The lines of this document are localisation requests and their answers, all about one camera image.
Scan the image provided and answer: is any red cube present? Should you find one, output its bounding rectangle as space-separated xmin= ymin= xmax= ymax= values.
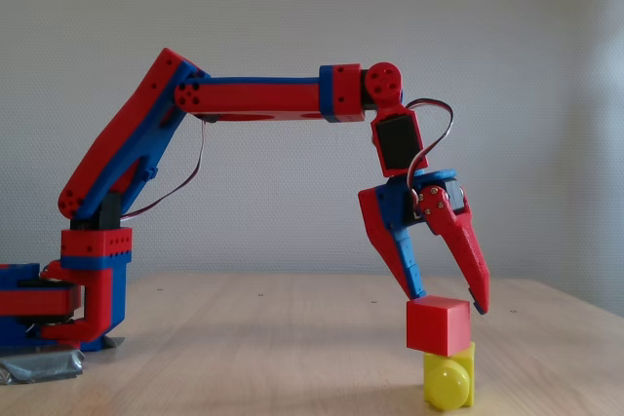
xmin=406 ymin=295 xmax=472 ymax=357

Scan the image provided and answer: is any blue red robot base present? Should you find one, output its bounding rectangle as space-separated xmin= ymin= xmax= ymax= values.
xmin=0 ymin=262 xmax=106 ymax=353

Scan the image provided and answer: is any yellow block with round stud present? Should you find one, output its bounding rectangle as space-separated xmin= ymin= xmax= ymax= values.
xmin=421 ymin=341 xmax=477 ymax=412

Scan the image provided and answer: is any looped gripper servo cable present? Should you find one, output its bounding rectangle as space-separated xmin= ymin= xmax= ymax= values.
xmin=403 ymin=97 xmax=455 ymax=208

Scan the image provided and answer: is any long arm servo cable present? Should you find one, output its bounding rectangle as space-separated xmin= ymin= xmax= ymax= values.
xmin=119 ymin=116 xmax=209 ymax=222

